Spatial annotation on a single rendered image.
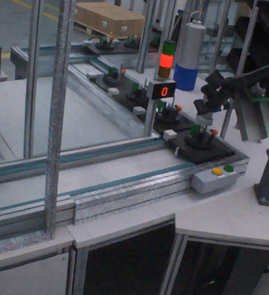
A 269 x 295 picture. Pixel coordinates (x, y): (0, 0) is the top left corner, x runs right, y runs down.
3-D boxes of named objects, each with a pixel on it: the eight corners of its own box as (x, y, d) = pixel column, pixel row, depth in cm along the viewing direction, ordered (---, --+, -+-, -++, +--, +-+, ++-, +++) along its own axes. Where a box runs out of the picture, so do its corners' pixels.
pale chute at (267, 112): (279, 135, 213) (285, 133, 209) (261, 137, 208) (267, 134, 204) (267, 84, 219) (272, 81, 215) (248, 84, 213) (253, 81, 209)
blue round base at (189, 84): (198, 90, 287) (203, 69, 280) (181, 92, 278) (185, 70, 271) (183, 81, 297) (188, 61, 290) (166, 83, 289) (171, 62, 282)
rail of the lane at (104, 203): (244, 176, 198) (250, 156, 192) (74, 226, 149) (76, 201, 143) (236, 169, 201) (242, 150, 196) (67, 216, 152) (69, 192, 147)
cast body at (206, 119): (212, 125, 189) (216, 110, 186) (204, 126, 187) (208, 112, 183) (199, 116, 195) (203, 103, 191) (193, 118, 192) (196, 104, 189)
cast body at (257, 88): (261, 94, 197) (268, 84, 191) (261, 100, 194) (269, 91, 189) (246, 87, 196) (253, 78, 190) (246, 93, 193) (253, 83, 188)
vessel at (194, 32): (201, 69, 280) (214, 14, 261) (185, 70, 272) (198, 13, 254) (188, 62, 289) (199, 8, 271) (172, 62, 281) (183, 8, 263)
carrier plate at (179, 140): (233, 155, 195) (235, 151, 194) (195, 164, 181) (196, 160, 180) (200, 130, 211) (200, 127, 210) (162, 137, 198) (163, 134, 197)
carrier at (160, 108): (198, 129, 212) (203, 107, 206) (160, 136, 199) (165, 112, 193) (168, 108, 228) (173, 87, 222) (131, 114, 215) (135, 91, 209)
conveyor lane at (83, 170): (228, 170, 199) (233, 153, 194) (66, 215, 153) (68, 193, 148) (190, 142, 218) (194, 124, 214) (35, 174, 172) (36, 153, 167)
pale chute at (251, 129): (262, 139, 205) (268, 137, 201) (242, 141, 200) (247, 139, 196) (248, 86, 211) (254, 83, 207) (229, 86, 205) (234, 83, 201)
